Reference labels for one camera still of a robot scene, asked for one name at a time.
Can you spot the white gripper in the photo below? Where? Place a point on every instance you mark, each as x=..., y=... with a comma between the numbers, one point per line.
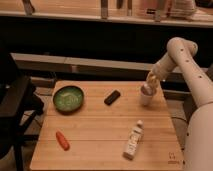
x=152, y=80

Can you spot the black rectangular block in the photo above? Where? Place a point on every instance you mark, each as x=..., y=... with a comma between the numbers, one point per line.
x=112, y=97

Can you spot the black chair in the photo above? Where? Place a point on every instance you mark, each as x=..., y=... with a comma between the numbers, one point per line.
x=18, y=107

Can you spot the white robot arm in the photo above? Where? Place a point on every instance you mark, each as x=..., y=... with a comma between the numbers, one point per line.
x=198, y=153

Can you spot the white plastic bottle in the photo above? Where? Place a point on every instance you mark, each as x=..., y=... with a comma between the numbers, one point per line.
x=133, y=140

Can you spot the white ceramic cup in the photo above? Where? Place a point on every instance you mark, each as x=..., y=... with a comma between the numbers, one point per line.
x=146, y=99

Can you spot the green ceramic bowl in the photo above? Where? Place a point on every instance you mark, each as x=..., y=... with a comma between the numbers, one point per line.
x=68, y=99

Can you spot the wooden table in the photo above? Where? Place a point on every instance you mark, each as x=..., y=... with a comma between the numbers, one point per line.
x=97, y=133

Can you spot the orange carrot toy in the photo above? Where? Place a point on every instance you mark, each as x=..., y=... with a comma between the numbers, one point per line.
x=62, y=141

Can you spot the white sponge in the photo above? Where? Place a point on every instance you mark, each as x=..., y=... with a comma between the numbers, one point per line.
x=146, y=90

